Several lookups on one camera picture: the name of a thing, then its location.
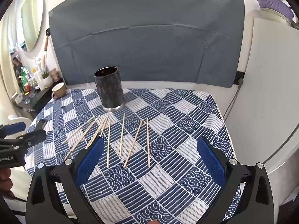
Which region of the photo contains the bunch of wooden chopsticks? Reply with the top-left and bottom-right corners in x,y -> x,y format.
62,113 -> 150,168

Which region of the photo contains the person's left hand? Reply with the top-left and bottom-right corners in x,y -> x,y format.
0,168 -> 12,199

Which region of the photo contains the white chair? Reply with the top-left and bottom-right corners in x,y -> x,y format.
8,114 -> 31,127

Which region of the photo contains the black cable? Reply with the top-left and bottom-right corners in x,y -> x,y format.
223,83 -> 241,119

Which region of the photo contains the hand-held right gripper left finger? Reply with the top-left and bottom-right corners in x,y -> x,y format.
25,136 -> 105,224

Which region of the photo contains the wooden rolling pin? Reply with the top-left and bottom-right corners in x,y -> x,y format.
41,35 -> 49,69

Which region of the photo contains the white cabinet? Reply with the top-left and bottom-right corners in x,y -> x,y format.
225,16 -> 299,175

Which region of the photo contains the oval wall mirror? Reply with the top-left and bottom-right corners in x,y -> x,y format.
21,0 -> 44,52

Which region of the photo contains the white potted plant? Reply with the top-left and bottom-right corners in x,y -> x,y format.
41,71 -> 53,88

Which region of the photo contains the black wall socket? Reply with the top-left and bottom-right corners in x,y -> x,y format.
234,71 -> 245,85

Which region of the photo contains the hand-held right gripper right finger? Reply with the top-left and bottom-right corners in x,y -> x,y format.
197,136 -> 274,224

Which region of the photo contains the blue white patterned tablecloth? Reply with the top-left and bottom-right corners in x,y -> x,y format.
24,88 -> 236,224

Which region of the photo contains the green packet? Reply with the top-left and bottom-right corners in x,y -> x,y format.
19,69 -> 29,91

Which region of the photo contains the grey backdrop cloth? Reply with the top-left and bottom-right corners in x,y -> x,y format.
48,0 -> 245,88

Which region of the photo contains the beige mug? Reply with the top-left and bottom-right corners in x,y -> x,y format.
51,82 -> 69,99

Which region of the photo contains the dark cylindrical utensil holder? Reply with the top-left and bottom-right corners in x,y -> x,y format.
93,66 -> 127,112

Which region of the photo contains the purple colander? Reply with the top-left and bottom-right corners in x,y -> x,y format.
255,0 -> 294,21

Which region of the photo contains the white cylindrical container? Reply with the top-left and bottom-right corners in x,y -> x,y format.
35,71 -> 45,91

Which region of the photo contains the white pot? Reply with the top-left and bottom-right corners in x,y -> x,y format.
260,8 -> 292,27

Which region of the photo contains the black side table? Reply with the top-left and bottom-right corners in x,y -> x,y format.
14,86 -> 59,112

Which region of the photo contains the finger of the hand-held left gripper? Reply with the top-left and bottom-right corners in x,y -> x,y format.
0,121 -> 27,138
0,119 -> 48,153

